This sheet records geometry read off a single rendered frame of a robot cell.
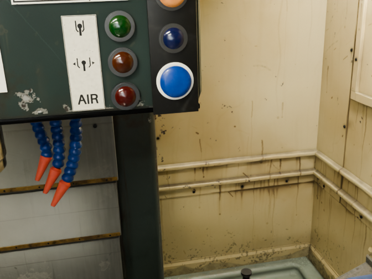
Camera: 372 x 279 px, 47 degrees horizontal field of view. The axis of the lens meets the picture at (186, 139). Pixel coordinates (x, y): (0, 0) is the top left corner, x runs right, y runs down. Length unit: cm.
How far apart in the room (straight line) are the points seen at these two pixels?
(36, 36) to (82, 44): 4
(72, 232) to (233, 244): 79
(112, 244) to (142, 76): 87
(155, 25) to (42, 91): 12
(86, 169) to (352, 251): 96
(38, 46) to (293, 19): 125
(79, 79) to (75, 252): 88
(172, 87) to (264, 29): 115
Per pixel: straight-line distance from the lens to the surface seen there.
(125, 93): 41
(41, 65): 41
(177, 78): 41
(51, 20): 40
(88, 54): 40
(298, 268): 189
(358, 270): 153
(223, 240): 177
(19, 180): 114
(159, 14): 40
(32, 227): 120
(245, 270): 63
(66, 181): 63
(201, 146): 156
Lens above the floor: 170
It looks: 19 degrees down
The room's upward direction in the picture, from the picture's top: 2 degrees counter-clockwise
